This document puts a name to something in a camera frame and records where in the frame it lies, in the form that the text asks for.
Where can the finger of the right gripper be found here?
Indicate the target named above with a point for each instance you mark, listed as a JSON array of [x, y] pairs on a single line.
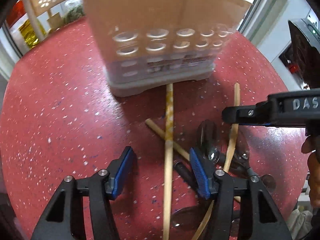
[[252, 115]]

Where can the red plastic basket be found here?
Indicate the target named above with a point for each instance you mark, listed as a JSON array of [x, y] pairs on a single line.
[[16, 13]]

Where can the plain wooden chopstick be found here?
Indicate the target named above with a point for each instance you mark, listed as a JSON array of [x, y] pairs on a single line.
[[229, 155]]

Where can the smoky plastic spoon front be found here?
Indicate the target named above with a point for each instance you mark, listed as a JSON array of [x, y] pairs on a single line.
[[188, 218]]

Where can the smoky plastic fork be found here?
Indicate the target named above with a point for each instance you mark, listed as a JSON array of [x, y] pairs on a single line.
[[241, 167]]

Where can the person right hand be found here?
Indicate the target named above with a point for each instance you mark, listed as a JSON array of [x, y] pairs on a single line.
[[313, 165]]

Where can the smoky plastic spoon back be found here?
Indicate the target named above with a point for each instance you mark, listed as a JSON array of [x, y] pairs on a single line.
[[207, 141]]

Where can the yellow patterned chopstick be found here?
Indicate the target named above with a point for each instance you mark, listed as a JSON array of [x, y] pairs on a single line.
[[168, 160]]

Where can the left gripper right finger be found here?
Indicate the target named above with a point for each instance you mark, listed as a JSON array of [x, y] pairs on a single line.
[[260, 217]]

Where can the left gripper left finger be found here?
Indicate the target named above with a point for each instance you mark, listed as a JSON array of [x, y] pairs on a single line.
[[63, 217]]

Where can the beige plastic utensil holder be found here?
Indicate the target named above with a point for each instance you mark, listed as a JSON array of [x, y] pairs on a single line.
[[150, 43]]

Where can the smoky plastic spoon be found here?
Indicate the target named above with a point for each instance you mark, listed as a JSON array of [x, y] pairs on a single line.
[[207, 141], [188, 218], [186, 174]]

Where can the bag of green vegetables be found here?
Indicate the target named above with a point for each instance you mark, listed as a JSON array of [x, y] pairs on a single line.
[[73, 14]]

